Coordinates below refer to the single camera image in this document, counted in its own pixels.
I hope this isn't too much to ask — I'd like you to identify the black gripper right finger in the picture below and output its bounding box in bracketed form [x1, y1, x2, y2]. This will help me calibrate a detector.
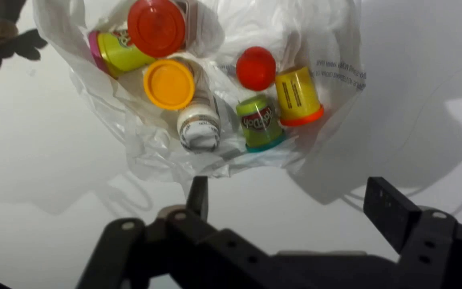
[362, 175, 462, 289]

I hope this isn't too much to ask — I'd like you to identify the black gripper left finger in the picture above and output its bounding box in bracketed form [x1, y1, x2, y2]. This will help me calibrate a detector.
[75, 175, 323, 289]

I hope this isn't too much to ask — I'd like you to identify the small white-lid jar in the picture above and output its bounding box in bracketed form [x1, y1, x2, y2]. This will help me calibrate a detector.
[174, 53, 222, 153]

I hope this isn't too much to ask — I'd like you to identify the green tub teal lid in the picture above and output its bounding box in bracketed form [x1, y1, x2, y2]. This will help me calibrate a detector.
[233, 93, 286, 154]

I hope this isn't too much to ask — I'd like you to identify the large yellow tub orange lid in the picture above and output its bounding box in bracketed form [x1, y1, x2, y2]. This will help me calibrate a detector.
[274, 64, 326, 129]

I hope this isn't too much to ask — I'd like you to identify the yellow-green tub pink lid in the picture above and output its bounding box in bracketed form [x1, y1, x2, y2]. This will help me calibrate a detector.
[92, 29, 156, 80]

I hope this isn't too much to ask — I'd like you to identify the orange-lid spice jar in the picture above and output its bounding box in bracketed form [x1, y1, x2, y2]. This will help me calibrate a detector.
[124, 0, 189, 60]

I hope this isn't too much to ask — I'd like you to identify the white plastic bag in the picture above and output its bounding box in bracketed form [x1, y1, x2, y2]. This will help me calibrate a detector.
[30, 0, 368, 206]

